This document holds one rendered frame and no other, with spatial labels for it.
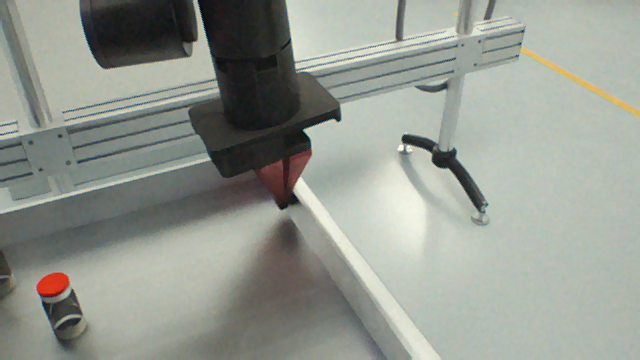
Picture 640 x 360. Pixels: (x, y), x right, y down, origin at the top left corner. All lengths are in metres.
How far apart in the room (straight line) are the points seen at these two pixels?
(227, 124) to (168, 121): 0.99
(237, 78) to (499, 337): 1.29
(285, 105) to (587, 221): 1.69
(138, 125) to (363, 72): 0.60
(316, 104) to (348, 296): 0.14
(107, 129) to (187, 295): 0.98
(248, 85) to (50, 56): 1.57
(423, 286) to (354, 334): 1.26
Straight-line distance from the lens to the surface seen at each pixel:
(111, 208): 0.52
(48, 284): 0.42
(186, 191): 0.53
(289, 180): 0.45
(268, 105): 0.40
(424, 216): 1.89
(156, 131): 1.42
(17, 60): 1.32
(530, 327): 1.64
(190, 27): 0.39
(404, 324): 0.43
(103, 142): 1.41
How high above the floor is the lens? 1.21
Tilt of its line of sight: 38 degrees down
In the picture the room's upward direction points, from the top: straight up
